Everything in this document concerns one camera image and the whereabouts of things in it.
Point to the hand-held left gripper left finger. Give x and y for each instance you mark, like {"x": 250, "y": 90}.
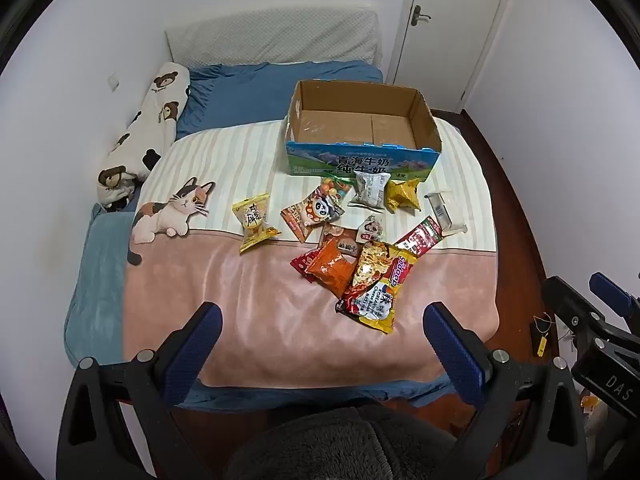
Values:
{"x": 200, "y": 340}

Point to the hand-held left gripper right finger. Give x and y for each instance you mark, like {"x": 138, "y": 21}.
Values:
{"x": 450, "y": 350}

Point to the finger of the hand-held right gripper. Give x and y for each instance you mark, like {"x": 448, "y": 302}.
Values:
{"x": 612, "y": 292}
{"x": 570, "y": 305}

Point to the yellow pastry snack packet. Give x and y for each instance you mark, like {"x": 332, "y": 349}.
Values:
{"x": 252, "y": 220}

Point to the brown cookie snack packet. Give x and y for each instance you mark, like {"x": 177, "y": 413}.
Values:
{"x": 332, "y": 234}

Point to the printed cardboard box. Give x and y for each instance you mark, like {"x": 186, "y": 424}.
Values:
{"x": 350, "y": 165}

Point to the small yellow tag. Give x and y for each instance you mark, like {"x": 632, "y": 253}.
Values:
{"x": 541, "y": 346}

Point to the cat printed blanket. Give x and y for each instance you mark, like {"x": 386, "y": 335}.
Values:
{"x": 240, "y": 310}

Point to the yellow red noodle packet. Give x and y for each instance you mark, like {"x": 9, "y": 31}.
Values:
{"x": 385, "y": 305}

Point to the light blue blanket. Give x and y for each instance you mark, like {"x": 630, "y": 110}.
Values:
{"x": 100, "y": 280}

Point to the long red snack packet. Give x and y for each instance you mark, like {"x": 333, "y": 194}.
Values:
{"x": 422, "y": 235}

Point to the noodle picture snack packet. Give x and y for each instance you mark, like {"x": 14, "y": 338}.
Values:
{"x": 370, "y": 262}

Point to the small red snack packet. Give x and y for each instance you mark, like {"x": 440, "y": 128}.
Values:
{"x": 299, "y": 264}

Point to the white bar snack packet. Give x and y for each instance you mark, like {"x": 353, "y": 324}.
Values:
{"x": 442, "y": 212}

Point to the grey fuzzy clothing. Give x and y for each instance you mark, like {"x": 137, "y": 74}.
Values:
{"x": 350, "y": 445}

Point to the small white triangular packet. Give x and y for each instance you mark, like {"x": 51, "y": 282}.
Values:
{"x": 371, "y": 229}

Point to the orange snack packet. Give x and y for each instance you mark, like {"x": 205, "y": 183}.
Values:
{"x": 330, "y": 267}

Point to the crumpled yellow snack packet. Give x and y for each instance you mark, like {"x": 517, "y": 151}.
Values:
{"x": 402, "y": 195}

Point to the panda print snack packet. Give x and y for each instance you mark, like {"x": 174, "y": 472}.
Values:
{"x": 312, "y": 212}

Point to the grey snack packet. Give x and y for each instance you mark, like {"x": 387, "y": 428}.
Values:
{"x": 370, "y": 191}

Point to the colourful candy packet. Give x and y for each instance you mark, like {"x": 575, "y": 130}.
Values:
{"x": 334, "y": 189}

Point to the bear print pillow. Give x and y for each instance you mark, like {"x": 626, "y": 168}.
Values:
{"x": 150, "y": 120}

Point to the white door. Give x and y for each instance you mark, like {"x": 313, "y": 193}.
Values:
{"x": 450, "y": 35}

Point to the white textured pillow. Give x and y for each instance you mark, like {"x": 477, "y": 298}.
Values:
{"x": 275, "y": 35}

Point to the white wall socket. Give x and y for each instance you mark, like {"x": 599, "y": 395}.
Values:
{"x": 114, "y": 82}

